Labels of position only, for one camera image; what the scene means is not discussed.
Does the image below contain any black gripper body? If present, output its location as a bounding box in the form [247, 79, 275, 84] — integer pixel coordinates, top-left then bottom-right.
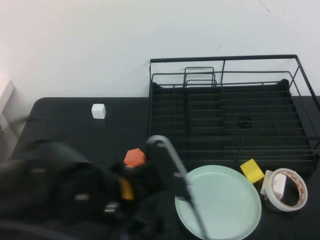
[146, 138, 177, 195]

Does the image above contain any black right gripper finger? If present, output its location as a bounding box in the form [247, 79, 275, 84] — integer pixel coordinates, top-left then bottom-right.
[173, 171, 195, 210]

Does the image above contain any light green round plate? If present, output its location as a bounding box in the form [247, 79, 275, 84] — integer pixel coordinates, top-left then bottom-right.
[174, 164, 263, 240]

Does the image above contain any orange foam block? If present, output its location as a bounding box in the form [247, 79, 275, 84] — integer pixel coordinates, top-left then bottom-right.
[124, 148, 147, 168]

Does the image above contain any yellow foam cube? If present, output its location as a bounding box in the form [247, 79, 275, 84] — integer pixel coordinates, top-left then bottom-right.
[239, 158, 265, 185]

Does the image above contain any white cube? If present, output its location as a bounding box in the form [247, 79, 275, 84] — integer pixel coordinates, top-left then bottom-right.
[91, 103, 107, 120]

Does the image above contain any white tape roll around adapter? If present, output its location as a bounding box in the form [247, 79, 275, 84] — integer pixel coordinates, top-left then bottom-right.
[264, 167, 308, 212]

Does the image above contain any white power plug adapter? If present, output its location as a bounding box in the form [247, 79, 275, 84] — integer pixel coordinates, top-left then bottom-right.
[259, 169, 287, 201]

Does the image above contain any black plastic drip tray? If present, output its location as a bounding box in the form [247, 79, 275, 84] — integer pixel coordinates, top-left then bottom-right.
[149, 80, 320, 174]

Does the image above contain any white side table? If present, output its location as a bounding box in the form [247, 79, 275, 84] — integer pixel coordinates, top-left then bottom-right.
[0, 79, 20, 141]

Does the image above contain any grey camera cable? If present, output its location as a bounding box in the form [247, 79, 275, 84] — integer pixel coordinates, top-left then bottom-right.
[146, 134, 210, 240]

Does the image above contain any black wire plate holder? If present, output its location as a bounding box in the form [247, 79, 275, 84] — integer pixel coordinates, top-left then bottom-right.
[183, 66, 225, 137]

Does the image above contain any black wire dish rack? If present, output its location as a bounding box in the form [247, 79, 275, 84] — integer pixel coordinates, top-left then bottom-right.
[146, 54, 320, 176]

